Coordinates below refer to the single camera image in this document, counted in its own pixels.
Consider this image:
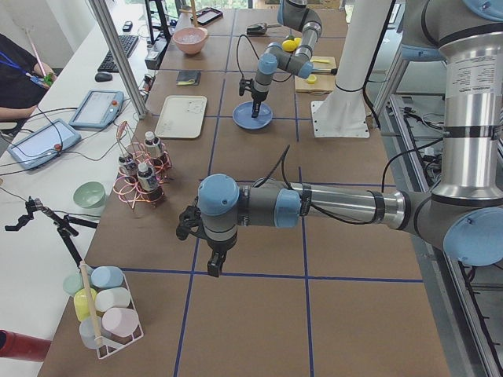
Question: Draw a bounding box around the yellow lemon slice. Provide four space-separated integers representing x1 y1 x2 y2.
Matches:
306 75 318 85

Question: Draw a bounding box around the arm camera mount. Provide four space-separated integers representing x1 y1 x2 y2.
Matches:
239 79 253 97

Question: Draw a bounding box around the green bowl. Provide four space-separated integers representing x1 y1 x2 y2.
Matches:
73 181 106 209

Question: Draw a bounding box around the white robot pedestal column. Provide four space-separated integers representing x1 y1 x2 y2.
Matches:
311 0 395 138

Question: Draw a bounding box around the black keyboard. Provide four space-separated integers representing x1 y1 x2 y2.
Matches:
97 34 141 73

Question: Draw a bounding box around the white cup rack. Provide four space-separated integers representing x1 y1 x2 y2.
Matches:
73 261 144 360

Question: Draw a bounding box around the blue teach pendant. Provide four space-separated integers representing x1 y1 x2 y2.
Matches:
69 90 124 130
7 119 81 170

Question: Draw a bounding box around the yellow lemon upper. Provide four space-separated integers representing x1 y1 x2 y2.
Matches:
281 39 298 53

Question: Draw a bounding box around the copper wire bottle rack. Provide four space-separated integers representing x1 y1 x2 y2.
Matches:
112 121 172 208

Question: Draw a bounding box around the dark grey folded cloth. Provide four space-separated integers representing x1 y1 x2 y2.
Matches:
176 70 201 86

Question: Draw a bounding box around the pink bowl with ice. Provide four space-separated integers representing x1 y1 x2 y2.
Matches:
172 27 208 55

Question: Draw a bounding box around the blue teach pendant far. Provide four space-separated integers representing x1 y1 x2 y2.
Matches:
69 90 124 130

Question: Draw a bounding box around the wooden cutting board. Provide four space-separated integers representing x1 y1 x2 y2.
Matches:
295 56 337 93

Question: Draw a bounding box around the pink cup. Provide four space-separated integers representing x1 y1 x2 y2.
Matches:
101 307 139 338

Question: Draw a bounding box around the blue round plate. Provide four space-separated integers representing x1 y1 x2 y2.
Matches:
232 101 274 131

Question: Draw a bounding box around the beige rectangular tray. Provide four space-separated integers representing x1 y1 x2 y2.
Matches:
154 95 207 139

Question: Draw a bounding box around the black tripod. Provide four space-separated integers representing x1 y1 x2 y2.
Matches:
4 196 99 270

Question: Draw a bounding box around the blue teach pendant near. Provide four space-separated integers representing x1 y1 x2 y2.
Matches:
7 119 81 170

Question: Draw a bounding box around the dark sauce bottle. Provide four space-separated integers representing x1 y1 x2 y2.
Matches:
145 131 162 166
138 163 159 202
119 153 138 183

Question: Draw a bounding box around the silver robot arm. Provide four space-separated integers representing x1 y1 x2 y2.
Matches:
251 0 322 118
195 1 502 277

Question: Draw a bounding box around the pale blue cup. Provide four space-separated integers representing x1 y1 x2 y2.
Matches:
79 317 97 350

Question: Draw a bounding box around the black computer mouse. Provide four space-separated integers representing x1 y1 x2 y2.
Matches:
94 71 113 82

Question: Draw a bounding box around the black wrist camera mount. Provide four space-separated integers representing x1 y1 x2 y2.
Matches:
176 196 207 240

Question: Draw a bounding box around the white cup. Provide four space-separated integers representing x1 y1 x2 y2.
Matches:
95 287 131 313

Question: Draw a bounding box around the black handled knife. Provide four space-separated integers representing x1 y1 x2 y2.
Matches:
312 68 338 75

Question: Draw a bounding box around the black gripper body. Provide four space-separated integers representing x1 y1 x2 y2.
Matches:
251 84 270 103
206 232 237 259

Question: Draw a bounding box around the aluminium frame post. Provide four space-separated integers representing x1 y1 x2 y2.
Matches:
90 0 147 119

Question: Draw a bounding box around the mint cup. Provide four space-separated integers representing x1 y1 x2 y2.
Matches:
63 273 83 297

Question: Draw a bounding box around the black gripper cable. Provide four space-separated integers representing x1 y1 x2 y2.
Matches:
251 145 406 225

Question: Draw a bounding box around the yellow cup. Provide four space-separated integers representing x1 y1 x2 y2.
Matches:
73 288 90 322

